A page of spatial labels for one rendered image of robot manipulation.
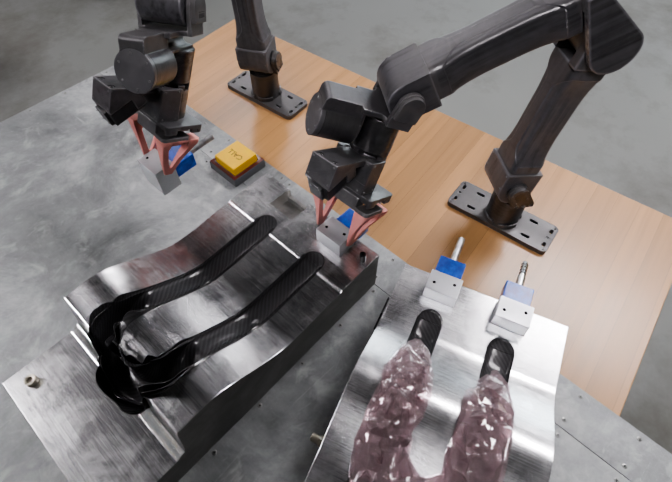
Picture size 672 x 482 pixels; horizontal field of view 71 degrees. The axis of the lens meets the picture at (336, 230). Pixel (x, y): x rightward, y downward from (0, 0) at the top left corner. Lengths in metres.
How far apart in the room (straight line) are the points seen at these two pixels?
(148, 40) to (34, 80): 2.33
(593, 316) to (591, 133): 1.72
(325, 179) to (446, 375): 0.31
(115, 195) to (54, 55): 2.16
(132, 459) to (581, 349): 0.67
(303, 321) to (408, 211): 0.34
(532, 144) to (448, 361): 0.35
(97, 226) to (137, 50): 0.42
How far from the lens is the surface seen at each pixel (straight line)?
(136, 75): 0.69
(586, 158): 2.41
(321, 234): 0.74
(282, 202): 0.84
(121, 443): 0.72
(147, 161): 0.84
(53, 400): 0.78
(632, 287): 0.96
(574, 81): 0.72
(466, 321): 0.75
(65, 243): 1.00
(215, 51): 1.35
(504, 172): 0.81
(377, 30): 2.96
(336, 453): 0.65
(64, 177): 1.11
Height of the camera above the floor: 1.51
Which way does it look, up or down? 54 degrees down
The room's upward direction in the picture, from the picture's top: straight up
